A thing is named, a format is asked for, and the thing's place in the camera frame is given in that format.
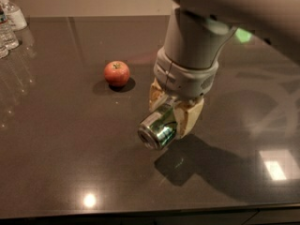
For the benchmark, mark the red apple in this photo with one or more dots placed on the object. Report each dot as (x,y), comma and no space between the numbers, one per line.
(116,73)

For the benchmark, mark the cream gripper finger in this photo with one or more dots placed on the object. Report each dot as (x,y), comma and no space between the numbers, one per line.
(156,96)
(186,114)

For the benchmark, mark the green soda can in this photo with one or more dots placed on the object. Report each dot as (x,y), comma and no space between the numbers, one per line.
(159,128)

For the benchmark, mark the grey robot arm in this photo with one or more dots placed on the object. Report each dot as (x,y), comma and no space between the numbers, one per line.
(198,29)

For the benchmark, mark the clear bottle at edge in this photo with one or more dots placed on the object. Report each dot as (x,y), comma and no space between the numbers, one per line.
(3,49)

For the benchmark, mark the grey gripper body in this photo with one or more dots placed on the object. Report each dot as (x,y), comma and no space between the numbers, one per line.
(184,79)

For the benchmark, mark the white pump sanitizer bottle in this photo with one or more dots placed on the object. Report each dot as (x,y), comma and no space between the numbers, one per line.
(14,15)

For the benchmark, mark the clear plastic water bottle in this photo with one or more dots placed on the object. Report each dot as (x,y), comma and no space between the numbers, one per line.
(6,33)

